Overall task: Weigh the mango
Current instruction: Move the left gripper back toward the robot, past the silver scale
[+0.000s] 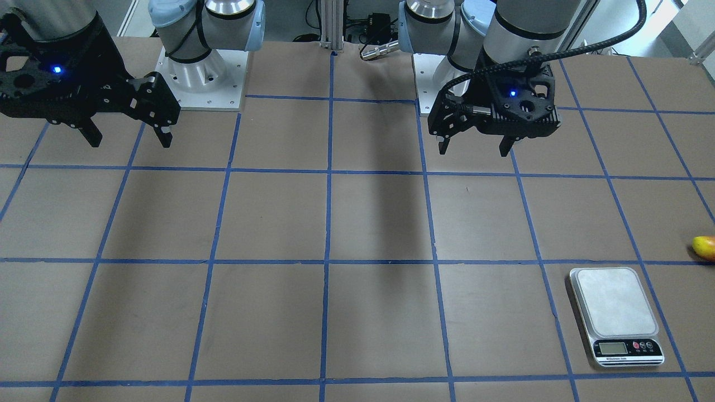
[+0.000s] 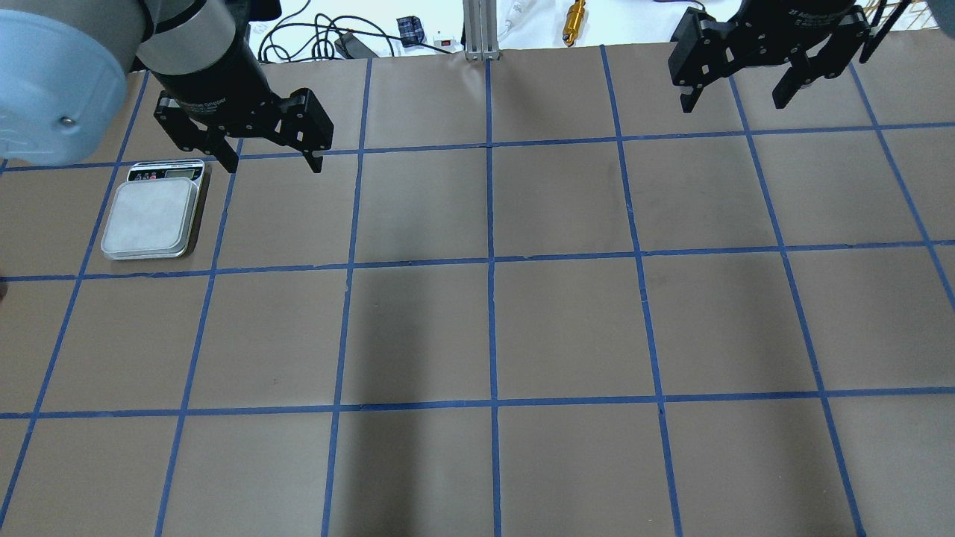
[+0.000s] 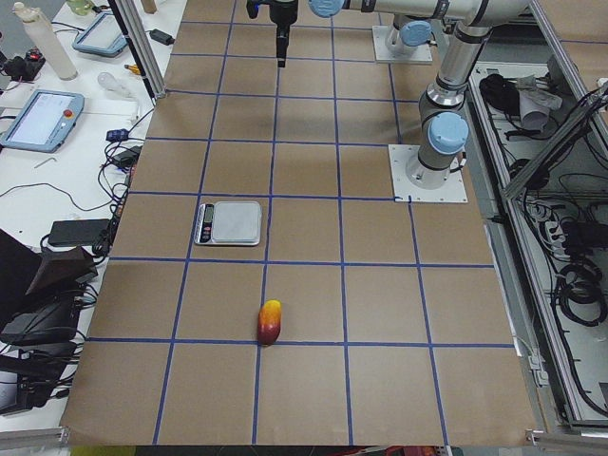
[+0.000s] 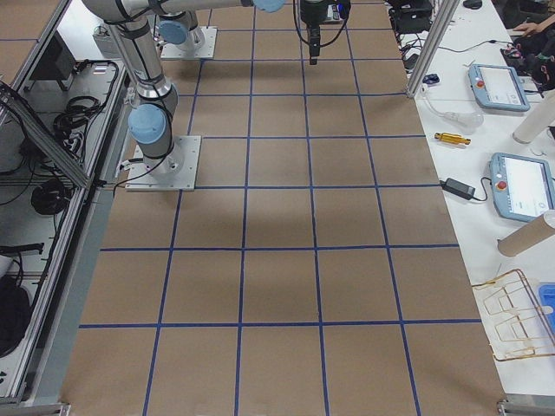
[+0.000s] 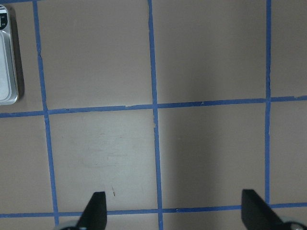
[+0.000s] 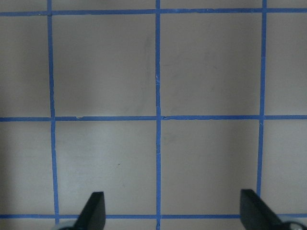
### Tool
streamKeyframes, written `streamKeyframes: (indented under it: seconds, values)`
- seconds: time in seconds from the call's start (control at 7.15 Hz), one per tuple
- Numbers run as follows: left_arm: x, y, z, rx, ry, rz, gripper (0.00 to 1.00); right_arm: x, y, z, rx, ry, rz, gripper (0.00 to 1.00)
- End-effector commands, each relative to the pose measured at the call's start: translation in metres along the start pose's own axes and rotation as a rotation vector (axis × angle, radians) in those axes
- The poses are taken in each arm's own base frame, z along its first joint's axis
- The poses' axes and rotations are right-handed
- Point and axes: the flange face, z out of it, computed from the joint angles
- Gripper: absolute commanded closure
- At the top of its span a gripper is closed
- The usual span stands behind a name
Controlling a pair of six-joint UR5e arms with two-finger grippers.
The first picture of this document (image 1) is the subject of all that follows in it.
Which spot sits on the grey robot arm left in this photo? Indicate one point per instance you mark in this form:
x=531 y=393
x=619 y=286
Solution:
x=483 y=37

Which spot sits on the silver digital kitchen scale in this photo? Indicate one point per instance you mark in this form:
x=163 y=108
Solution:
x=619 y=323

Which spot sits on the yellow red mango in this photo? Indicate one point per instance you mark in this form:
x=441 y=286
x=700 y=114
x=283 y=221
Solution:
x=703 y=246

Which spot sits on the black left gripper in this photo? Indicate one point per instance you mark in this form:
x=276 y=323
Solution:
x=478 y=88

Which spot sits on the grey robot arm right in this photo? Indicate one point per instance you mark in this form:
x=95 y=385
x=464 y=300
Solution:
x=189 y=30

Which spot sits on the black power adapter box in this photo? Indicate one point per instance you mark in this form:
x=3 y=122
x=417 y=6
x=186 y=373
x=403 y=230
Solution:
x=378 y=29

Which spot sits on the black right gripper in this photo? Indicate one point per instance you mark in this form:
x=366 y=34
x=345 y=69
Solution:
x=106 y=67

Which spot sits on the aluminium frame post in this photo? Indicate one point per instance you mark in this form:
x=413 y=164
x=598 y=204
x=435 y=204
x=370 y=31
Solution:
x=331 y=23

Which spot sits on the silver metal cylinder connector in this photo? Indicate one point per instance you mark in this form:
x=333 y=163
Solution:
x=379 y=51

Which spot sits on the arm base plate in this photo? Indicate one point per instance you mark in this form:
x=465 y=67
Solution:
x=427 y=85
x=216 y=83

